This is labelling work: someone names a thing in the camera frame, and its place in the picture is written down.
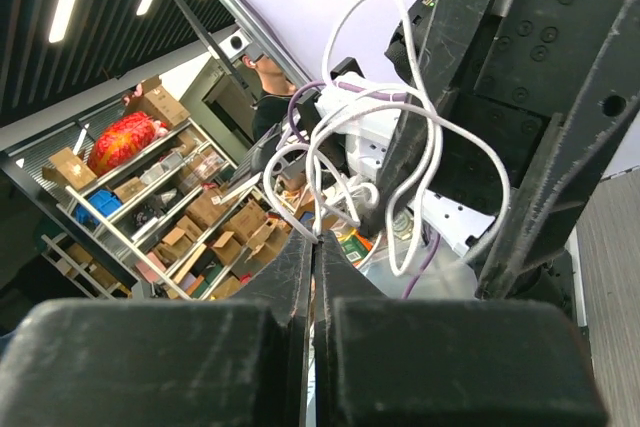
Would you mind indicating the metal storage shelf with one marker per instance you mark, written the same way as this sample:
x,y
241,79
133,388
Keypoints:
x,y
171,222

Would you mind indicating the person in black shirt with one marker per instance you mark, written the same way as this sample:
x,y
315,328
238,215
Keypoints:
x,y
276,93

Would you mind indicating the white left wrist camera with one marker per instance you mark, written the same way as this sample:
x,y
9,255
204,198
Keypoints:
x,y
367,138

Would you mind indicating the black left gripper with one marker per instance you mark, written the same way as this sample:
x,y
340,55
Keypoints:
x,y
504,78

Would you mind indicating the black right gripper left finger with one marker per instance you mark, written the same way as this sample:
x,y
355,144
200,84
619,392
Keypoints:
x,y
240,361

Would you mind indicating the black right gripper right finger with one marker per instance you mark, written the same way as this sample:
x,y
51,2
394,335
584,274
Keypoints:
x,y
389,362

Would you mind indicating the red patterned bag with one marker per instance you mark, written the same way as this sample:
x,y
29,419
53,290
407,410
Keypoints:
x,y
122,140

